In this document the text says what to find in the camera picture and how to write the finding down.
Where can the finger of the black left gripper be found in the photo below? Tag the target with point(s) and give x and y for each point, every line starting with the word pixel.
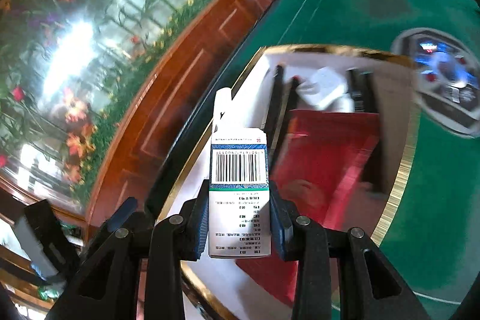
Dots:
pixel 120 216

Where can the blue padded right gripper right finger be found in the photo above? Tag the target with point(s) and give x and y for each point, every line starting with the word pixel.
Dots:
pixel 369 285

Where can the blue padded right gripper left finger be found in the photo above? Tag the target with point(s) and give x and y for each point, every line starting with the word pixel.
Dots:
pixel 106 284

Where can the white medicine box with barcode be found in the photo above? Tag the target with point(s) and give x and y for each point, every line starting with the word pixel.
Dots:
pixel 238 211

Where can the red packet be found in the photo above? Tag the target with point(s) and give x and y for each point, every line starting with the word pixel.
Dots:
pixel 330 166

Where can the white power adapter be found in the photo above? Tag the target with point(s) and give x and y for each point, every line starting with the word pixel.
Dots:
pixel 326 90

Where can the small white dropper bottle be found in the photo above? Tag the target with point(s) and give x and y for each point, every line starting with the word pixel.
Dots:
pixel 222 102

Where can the black pen with red cap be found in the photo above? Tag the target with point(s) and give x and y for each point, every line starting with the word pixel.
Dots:
pixel 289 102

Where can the red wooden cabinet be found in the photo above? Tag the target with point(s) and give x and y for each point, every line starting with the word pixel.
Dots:
pixel 166 99

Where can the floral painted glass panel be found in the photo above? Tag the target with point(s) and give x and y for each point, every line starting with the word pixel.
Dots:
pixel 69 71

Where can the black pen in tray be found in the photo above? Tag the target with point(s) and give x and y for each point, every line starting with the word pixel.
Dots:
pixel 274 103

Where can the round mahjong table centre console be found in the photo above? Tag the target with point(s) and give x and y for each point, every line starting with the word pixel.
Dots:
pixel 447 78

